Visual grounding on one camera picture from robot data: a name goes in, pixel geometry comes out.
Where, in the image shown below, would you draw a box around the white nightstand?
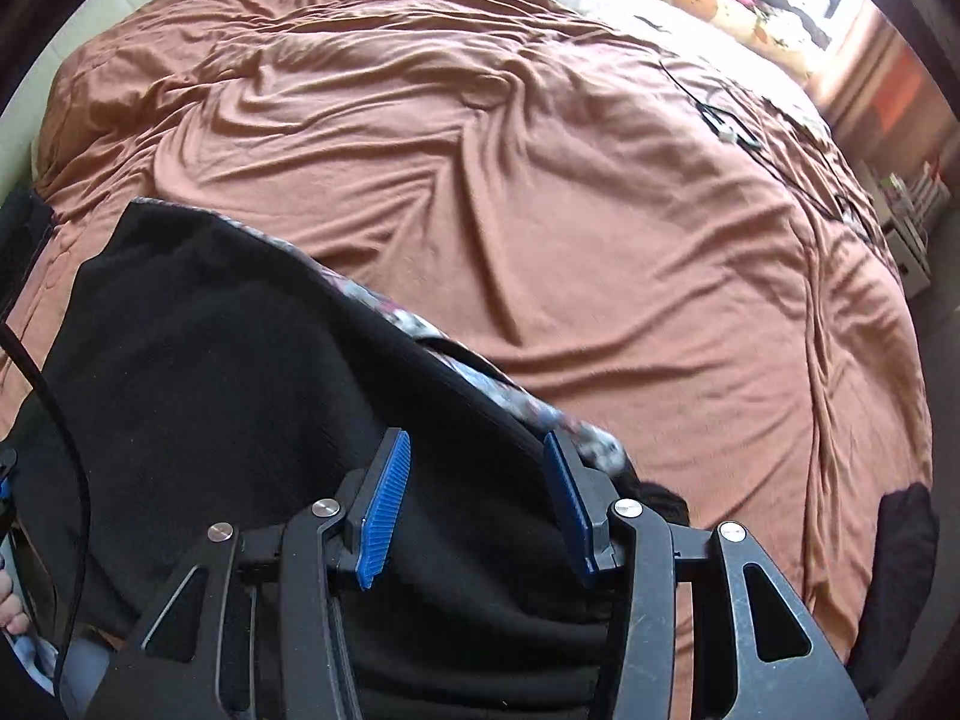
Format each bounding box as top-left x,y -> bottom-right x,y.
862,157 -> 957,286

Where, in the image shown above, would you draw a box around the black pants with white logo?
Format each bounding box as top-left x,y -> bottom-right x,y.
15,199 -> 691,720

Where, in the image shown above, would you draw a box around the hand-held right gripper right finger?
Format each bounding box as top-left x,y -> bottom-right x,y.
544,431 -> 871,720

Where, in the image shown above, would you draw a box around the black charger cable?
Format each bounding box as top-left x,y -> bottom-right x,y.
660,60 -> 878,241

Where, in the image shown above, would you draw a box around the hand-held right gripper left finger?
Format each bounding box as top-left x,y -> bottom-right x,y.
86,427 -> 412,720

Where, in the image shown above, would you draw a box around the black knit pants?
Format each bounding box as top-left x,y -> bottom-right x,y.
847,484 -> 942,706

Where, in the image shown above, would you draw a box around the bear print pants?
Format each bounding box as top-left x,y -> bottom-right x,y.
139,199 -> 635,477

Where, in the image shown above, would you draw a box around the brown blanket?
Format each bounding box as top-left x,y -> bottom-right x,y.
0,0 -> 935,720

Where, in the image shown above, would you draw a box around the pink curtain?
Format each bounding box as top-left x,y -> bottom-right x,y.
817,15 -> 946,158

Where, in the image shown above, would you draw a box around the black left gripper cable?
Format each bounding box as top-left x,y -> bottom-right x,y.
0,321 -> 92,698

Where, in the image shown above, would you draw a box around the person's left hand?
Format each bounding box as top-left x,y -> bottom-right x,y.
0,568 -> 37,635

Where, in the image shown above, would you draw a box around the person's leg in printed pants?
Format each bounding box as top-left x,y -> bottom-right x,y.
0,630 -> 128,720

